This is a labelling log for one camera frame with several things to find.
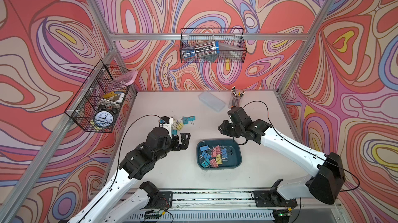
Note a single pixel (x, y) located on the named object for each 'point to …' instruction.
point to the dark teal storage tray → (235, 161)
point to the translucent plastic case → (211, 100)
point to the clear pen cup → (236, 97)
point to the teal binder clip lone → (205, 163)
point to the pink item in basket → (127, 78)
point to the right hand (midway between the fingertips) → (220, 132)
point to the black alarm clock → (104, 117)
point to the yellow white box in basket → (117, 96)
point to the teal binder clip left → (174, 131)
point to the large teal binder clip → (186, 120)
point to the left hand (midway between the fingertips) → (184, 135)
